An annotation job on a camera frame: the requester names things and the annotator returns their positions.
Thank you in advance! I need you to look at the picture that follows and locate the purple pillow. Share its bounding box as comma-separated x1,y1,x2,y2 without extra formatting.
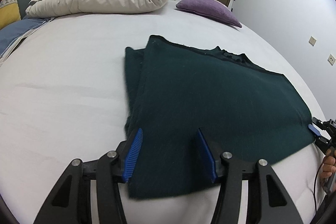
175,0,242,28

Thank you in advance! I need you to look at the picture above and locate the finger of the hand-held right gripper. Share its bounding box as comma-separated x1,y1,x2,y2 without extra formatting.
308,117,328,142

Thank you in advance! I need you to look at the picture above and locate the black cable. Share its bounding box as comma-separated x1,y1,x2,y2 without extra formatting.
313,161,324,212

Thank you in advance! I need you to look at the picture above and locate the bed with white sheet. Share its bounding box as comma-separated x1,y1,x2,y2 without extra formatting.
0,0,326,224

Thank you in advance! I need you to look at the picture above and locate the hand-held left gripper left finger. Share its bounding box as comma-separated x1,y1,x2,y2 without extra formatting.
33,127,143,224

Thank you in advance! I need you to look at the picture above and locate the yellow pillow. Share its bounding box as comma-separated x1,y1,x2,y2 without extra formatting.
0,0,21,30

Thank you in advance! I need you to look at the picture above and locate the dark green sweater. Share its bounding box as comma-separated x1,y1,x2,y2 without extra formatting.
123,34,317,199

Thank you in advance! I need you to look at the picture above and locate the blue blanket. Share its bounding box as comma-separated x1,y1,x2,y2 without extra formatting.
0,17,54,56

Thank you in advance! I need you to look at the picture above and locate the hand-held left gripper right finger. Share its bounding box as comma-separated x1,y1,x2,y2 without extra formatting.
197,128,305,224

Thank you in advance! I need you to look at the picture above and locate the person's right hand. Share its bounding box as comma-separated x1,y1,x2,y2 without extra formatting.
321,154,336,184

